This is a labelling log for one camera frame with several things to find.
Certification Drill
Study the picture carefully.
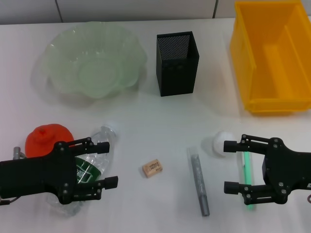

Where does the yellow plastic bin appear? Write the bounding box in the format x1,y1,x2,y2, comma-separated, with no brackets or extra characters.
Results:
229,0,311,117

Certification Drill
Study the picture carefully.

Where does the clear plastic water bottle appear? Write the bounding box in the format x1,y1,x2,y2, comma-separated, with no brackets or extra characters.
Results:
46,123,120,218

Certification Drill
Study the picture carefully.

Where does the orange toy fruit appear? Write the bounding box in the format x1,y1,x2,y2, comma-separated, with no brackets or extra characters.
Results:
25,123,75,158

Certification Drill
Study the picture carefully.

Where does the black mesh pen holder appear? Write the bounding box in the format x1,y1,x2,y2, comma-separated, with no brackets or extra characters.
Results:
156,31,200,97

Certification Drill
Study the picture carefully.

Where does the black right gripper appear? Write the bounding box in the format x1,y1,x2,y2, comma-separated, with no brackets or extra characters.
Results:
223,134,311,205

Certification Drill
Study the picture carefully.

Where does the left arm cable with connector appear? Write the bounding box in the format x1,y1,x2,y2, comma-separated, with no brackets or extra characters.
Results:
0,146,28,206

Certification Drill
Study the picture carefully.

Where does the pale green glass fruit plate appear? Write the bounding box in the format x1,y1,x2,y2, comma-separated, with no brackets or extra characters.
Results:
31,21,148,100

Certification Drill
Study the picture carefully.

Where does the white paper ball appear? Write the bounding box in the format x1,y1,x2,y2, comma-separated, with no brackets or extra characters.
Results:
210,131,236,158

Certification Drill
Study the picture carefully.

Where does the tan cork eraser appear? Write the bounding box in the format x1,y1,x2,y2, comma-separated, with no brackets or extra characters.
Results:
141,158,163,179

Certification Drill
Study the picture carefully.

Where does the grey marker pen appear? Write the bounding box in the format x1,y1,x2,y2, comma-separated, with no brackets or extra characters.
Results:
186,147,210,217

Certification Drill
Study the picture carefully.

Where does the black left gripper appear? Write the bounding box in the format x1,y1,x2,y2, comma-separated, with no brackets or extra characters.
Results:
0,142,78,204

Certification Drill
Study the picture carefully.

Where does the green pen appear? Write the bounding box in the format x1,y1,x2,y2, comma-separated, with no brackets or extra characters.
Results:
237,150,256,211

